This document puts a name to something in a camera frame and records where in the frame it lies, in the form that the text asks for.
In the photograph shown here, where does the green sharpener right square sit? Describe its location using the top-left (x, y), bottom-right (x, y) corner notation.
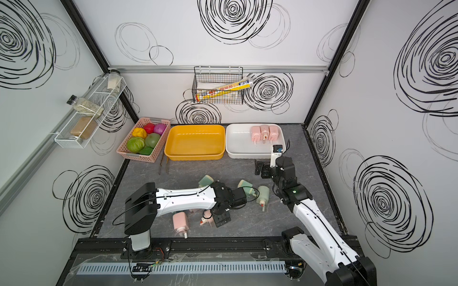
top-left (237, 179), bottom-right (258, 198)

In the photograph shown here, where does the yellow red tube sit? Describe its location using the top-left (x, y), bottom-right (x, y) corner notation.
top-left (195, 79), bottom-right (252, 102)

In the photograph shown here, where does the yellow toy fruit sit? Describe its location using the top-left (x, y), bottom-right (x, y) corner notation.
top-left (131, 128), bottom-right (148, 139)

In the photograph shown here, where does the green sharpener right round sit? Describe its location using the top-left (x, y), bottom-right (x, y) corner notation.
top-left (256, 185), bottom-right (270, 212)

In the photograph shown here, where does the green toy cabbage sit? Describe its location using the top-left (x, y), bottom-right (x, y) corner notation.
top-left (126, 137), bottom-right (146, 154)

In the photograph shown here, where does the magenta toy fruit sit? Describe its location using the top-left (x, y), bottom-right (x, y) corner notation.
top-left (153, 123), bottom-right (167, 136)

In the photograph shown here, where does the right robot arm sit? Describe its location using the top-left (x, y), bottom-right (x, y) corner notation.
top-left (255, 156), bottom-right (378, 286)

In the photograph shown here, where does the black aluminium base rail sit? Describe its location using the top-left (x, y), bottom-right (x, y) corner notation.
top-left (73, 235), bottom-right (362, 255)

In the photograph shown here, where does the yellow plastic storage box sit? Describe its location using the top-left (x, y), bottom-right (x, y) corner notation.
top-left (165, 125), bottom-right (225, 161)

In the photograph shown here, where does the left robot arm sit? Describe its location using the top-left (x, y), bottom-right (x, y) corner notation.
top-left (124, 181), bottom-right (248, 253)

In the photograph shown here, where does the black wire wall basket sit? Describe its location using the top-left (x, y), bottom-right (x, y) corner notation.
top-left (192, 66), bottom-right (245, 105)

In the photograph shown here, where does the clear jar on shelf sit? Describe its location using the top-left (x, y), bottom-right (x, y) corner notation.
top-left (107, 70), bottom-right (121, 91)

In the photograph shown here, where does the light green toy apple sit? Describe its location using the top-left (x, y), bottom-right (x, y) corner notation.
top-left (145, 133), bottom-right (161, 149)

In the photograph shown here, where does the white wire wall shelf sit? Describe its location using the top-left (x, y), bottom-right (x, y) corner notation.
top-left (54, 73), bottom-right (127, 149)

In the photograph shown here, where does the white slotted cable duct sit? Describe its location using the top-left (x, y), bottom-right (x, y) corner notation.
top-left (76, 261), bottom-right (286, 275)

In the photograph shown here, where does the brown block on shelf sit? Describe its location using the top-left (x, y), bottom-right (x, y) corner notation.
top-left (70, 117), bottom-right (98, 140)

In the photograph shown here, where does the pink perforated basket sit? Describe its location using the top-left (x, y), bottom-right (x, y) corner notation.
top-left (116, 117), bottom-right (171, 163)

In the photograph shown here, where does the pink sharpener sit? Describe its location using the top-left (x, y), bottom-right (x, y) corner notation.
top-left (260, 125), bottom-right (270, 143)
top-left (172, 212), bottom-right (189, 239)
top-left (250, 126), bottom-right (261, 144)
top-left (268, 125), bottom-right (280, 144)
top-left (200, 210), bottom-right (215, 226)

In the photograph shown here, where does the bottle lying on shelf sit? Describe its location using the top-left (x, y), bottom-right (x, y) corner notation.
top-left (66, 95), bottom-right (104, 118)

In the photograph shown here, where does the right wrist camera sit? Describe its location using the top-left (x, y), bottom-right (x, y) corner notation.
top-left (270, 144), bottom-right (283, 168)

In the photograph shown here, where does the red toy fruit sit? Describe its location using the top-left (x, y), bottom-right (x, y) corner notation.
top-left (143, 123), bottom-right (156, 134)

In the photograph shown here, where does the green sharpener upper centre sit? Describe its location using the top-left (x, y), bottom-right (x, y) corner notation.
top-left (199, 175), bottom-right (214, 188)

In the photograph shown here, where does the white plastic storage box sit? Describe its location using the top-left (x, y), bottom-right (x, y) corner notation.
top-left (225, 123), bottom-right (286, 159)

